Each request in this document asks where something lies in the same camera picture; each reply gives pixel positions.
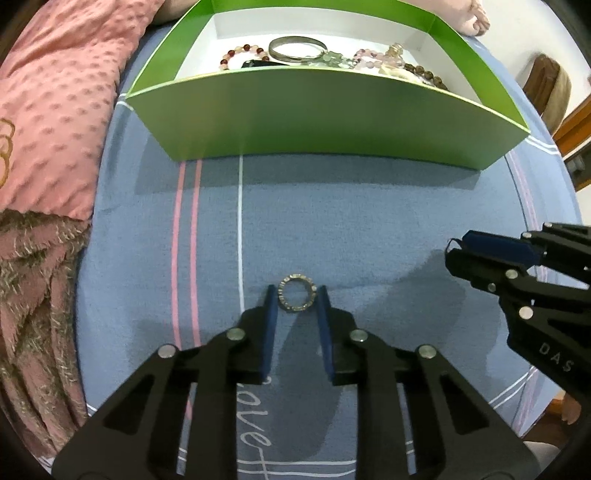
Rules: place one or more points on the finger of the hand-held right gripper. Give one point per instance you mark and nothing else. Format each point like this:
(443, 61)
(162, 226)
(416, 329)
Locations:
(531, 323)
(498, 247)

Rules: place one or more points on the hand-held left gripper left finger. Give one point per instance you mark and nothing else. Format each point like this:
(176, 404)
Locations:
(271, 332)

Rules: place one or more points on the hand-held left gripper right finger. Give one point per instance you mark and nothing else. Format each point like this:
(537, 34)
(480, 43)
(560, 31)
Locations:
(327, 332)

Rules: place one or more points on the green cardboard box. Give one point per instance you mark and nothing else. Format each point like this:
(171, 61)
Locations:
(300, 120)

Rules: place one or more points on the person's right hand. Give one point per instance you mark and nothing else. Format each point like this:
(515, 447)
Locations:
(565, 408)

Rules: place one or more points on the wooden chair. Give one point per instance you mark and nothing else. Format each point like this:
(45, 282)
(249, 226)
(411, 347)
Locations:
(549, 87)

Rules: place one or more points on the pink plush pig toy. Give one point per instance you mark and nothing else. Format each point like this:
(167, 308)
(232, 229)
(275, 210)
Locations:
(471, 18)

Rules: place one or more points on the small black object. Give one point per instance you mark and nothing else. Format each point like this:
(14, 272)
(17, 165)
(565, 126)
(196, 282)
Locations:
(258, 64)

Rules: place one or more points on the dark metal bangle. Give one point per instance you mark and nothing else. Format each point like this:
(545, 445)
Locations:
(277, 54)

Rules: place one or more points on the pink dotted blanket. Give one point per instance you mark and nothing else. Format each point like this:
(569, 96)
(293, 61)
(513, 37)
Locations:
(60, 115)

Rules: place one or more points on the wooden frame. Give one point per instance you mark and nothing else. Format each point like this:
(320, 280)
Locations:
(575, 129)

